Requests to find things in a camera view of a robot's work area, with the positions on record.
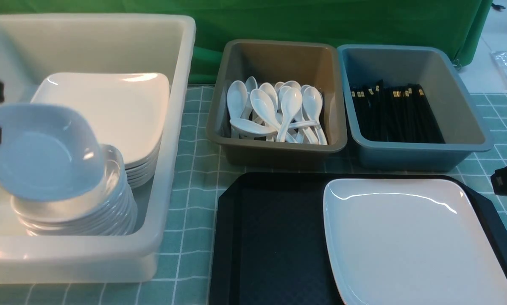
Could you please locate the green backdrop cloth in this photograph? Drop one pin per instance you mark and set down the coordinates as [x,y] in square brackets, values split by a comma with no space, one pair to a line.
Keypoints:
[452,26]

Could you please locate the stack of white plates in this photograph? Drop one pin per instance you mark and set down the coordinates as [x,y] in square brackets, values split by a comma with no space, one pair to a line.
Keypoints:
[126,111]

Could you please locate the stack of white bowls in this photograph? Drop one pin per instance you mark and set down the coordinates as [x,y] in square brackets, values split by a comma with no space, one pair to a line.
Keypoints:
[107,210]

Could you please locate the large white plastic bin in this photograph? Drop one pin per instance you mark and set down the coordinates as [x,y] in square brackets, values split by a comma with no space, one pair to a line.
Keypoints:
[34,46]

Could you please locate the pile of black chopsticks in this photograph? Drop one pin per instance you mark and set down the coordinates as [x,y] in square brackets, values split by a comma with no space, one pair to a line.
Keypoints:
[397,114]

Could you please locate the green checkered tablecloth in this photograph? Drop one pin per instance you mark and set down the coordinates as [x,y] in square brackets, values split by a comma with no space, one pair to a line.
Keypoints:
[201,175]

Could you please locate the white bowl tray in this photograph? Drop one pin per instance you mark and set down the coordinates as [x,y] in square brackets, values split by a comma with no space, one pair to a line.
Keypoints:
[48,152]

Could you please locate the blue plastic chopstick bin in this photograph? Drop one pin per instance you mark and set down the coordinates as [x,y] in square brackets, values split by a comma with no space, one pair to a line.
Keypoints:
[460,122]

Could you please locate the pile of white spoons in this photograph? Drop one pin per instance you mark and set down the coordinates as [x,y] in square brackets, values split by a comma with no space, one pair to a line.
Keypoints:
[282,112]

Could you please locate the large white square plate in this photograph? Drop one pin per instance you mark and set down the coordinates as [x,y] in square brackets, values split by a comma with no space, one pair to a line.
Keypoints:
[409,241]

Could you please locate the brown plastic spoon bin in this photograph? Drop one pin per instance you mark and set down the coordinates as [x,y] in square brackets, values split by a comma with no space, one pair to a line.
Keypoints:
[314,64]

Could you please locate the black serving tray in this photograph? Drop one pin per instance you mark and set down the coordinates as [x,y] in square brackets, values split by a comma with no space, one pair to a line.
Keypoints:
[270,243]

